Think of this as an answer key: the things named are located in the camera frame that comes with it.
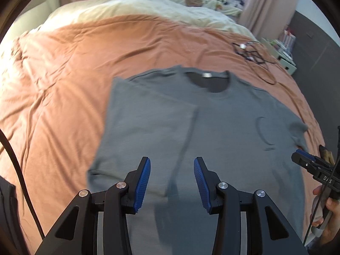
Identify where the grey t-shirt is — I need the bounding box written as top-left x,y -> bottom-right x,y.
88,65 -> 310,255

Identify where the orange blanket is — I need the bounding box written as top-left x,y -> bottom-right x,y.
0,14 -> 327,255

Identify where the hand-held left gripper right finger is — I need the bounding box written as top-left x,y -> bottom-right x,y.
194,157 -> 310,255

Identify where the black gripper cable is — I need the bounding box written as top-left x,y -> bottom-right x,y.
0,130 -> 45,241
303,149 -> 340,246

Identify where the brown object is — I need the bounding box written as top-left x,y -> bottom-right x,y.
319,145 -> 334,164

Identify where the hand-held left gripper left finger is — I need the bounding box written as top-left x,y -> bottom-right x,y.
34,157 -> 151,255

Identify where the pale green nightstand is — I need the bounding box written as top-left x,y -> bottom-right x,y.
262,37 -> 296,76

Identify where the black cable tangle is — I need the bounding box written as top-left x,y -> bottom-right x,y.
232,41 -> 277,85

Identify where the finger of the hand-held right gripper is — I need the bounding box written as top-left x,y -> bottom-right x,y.
291,149 -> 323,174

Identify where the person's dark clothing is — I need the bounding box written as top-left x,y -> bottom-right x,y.
0,177 -> 30,255

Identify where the row of books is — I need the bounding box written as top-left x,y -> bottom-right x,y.
278,29 -> 296,52

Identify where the cream duvet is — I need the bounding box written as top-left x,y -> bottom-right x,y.
40,0 -> 255,40

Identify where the person's right hand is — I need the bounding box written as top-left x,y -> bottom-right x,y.
311,185 -> 340,248

